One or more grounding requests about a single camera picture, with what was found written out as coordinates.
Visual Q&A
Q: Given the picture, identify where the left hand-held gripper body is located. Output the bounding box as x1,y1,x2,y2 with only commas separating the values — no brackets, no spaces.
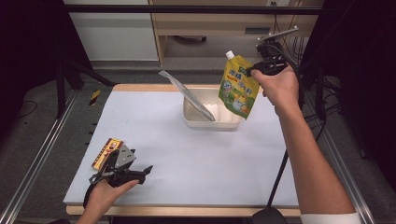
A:
89,144,141,189

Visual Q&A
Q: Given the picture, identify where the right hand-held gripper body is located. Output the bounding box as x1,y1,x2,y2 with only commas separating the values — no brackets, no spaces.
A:
253,25,300,77

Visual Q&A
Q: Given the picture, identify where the small red yellow packet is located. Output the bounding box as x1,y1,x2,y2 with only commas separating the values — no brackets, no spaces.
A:
91,137,125,172

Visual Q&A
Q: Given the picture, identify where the yellow green spouted pouch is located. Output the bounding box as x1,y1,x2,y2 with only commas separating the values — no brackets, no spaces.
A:
218,49,262,121

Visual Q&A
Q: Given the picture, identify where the clear bag of dark seaweed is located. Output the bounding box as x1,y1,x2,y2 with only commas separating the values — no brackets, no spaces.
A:
158,69,217,122

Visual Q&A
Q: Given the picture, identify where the white plastic divided container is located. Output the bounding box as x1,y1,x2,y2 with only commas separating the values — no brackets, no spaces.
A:
182,88,245,132

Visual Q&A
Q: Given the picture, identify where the person's right hand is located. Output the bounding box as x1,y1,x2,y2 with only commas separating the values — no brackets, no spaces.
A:
249,64,302,115

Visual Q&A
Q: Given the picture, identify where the person's left hand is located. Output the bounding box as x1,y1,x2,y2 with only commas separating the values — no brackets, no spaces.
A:
85,178,141,210

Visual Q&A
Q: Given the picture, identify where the white table mat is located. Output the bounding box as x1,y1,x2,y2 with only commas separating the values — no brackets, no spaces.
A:
63,91,300,208

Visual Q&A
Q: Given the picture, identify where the wooden table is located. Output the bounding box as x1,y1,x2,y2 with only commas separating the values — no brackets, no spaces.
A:
65,83,302,218

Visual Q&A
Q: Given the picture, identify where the light wooden desk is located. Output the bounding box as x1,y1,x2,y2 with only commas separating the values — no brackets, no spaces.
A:
148,0,325,67

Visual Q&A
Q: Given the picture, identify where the black metal stand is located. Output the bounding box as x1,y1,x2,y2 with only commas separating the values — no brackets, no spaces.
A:
298,57,329,121
55,57,117,119

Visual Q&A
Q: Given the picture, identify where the yellow black tape piece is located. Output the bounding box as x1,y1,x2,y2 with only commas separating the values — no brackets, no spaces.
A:
89,89,103,107

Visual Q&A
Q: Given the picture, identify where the white cabinet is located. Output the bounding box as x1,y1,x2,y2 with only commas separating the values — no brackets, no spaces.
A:
63,0,160,63

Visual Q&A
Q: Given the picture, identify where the black rounded object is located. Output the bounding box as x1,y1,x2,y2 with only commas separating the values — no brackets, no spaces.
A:
248,206,290,224

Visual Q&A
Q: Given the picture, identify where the white sleeve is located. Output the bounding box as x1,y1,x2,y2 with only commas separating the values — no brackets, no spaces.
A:
299,212,362,224

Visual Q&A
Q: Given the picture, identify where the hanging black cable bundle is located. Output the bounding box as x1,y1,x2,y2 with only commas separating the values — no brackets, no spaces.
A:
272,13,308,67

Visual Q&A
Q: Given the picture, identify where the left hand-held gripper cable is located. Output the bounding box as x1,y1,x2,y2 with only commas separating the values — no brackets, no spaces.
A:
82,181,98,210

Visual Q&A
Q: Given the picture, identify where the hand-held gripper cable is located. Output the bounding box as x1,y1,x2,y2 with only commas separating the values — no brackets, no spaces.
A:
263,42,306,210
82,181,98,210

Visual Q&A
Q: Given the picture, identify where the aluminium floor rail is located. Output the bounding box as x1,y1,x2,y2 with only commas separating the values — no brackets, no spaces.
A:
0,89,79,224
303,90,377,224

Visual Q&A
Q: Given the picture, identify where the black horizontal frame bar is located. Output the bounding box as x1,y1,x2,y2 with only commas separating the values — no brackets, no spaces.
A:
61,4,325,16

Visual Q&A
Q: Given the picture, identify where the thin black floor cable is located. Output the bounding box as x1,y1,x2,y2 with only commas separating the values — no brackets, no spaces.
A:
16,99,38,119

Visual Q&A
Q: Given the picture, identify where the right hand-held gripper cable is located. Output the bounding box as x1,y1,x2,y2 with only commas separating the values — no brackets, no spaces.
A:
263,42,306,210

